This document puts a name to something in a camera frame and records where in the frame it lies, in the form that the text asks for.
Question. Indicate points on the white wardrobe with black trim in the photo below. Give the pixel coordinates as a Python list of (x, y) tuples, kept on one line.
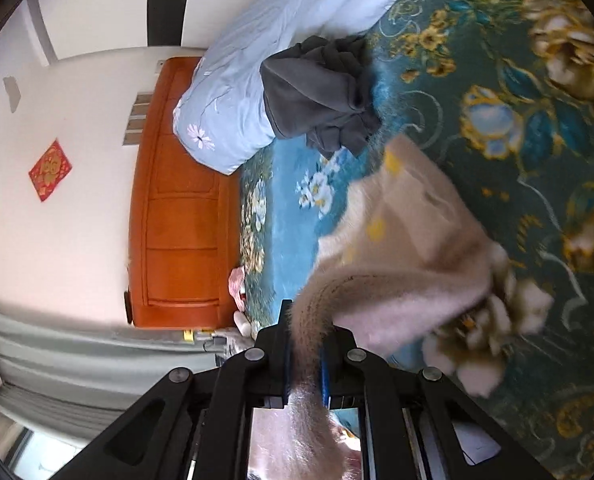
[(169, 0)]

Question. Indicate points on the blue floral blanket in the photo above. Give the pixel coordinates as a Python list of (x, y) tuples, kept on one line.
[(502, 160)]

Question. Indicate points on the window glass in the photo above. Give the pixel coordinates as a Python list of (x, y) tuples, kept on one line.
[(37, 455)]

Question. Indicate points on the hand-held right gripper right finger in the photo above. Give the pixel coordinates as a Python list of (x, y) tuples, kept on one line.
[(325, 370)]

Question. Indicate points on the pink knitted cloth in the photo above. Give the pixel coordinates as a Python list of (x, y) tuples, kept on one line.
[(237, 282)]

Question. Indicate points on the red wall decoration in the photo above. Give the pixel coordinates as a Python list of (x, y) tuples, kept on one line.
[(50, 170)]

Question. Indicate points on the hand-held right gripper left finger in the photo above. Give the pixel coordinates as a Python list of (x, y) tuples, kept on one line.
[(287, 360)]

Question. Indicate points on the white bottle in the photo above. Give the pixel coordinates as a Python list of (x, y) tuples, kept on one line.
[(243, 325)]

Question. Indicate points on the dark grey garment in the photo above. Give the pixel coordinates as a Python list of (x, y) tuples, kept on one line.
[(317, 90)]

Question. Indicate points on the pink fuzzy garment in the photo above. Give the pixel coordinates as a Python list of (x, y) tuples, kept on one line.
[(417, 240)]

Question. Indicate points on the grey green curtain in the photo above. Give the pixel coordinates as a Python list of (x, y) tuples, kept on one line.
[(77, 355)]

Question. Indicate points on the light blue floral quilt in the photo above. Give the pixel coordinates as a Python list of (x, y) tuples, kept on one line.
[(257, 70)]

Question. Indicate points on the orange wooden headboard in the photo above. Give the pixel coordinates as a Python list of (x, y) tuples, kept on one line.
[(177, 210)]

